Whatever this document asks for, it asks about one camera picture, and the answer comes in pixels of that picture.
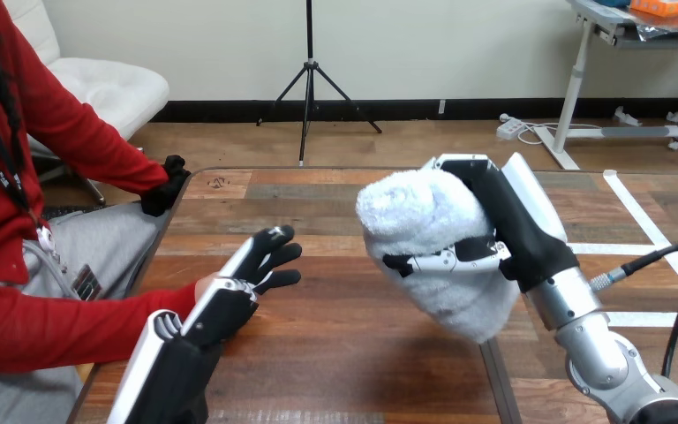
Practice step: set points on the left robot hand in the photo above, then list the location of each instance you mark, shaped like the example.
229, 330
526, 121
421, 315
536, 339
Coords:
163, 374

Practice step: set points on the person's hand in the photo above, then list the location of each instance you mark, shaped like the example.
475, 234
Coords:
163, 193
283, 279

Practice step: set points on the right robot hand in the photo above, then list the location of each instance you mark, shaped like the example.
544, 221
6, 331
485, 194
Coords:
520, 234

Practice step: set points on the white towel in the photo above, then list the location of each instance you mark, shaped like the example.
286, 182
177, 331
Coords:
421, 205

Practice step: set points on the person's forearm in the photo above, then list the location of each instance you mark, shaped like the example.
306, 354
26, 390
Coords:
70, 327
111, 158

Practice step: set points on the white power strip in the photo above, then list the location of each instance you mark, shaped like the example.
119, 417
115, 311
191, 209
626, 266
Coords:
508, 129

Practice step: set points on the white cushioned chair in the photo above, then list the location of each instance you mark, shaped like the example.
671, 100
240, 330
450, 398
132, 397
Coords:
111, 88

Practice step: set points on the white desk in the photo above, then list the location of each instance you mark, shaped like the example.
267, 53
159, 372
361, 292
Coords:
574, 76

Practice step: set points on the black tripod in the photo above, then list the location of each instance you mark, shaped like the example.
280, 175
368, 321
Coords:
310, 76

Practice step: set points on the orange thing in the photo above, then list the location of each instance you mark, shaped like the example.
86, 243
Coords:
663, 6

